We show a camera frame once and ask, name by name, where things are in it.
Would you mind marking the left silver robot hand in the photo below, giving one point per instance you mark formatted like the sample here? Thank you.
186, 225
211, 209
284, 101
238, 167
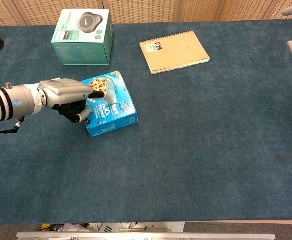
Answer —
63, 92

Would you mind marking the blue cookie box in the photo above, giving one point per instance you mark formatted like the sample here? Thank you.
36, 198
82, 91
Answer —
115, 117

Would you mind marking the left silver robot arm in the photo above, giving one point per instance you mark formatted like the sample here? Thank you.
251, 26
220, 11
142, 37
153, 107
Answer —
10, 103

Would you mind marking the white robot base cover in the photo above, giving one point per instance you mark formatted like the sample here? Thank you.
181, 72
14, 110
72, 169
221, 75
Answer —
135, 227

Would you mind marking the green speaker product box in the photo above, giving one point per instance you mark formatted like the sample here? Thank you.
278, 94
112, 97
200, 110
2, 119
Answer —
83, 42

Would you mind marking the tan spiral notebook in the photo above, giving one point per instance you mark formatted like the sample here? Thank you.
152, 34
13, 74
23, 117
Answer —
175, 52

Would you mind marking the woven rattan folding screen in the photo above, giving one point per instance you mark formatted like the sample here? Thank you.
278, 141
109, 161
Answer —
145, 11

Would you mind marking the blue felt table cloth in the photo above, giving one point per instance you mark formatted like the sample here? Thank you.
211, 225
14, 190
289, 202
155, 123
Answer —
160, 162

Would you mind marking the yellow and black tool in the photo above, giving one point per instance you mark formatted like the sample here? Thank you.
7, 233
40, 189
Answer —
49, 227

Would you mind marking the aluminium profile rail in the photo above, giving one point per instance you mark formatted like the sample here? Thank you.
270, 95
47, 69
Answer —
145, 236

